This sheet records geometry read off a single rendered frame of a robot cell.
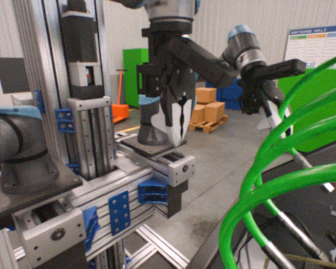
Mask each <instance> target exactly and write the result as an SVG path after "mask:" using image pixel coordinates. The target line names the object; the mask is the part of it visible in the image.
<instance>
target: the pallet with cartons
mask: <svg viewBox="0 0 336 269"><path fill-rule="evenodd" d="M195 90H196V96H197V103H196V106H195V108H194V110H193V113H192V117H191V119H190V122H189V129H190V130H193V131H194V130H196V129H198V128H199V127H200V128H203V131H204V133H210V132H211V131H212V130H214V129H215V128H217V127H218V126H220V125H221V124H223V123H224V122H225V121H227V120H228V116H227V115H224V110H225V102H217V100H216V99H215V98H216V89H213V88H198V89H195ZM220 119H221V121H220ZM208 122H209V123H208ZM195 123H196V124H195ZM206 123H208V124H206ZM205 124H206V125H205ZM211 125H213V126H211Z"/></svg>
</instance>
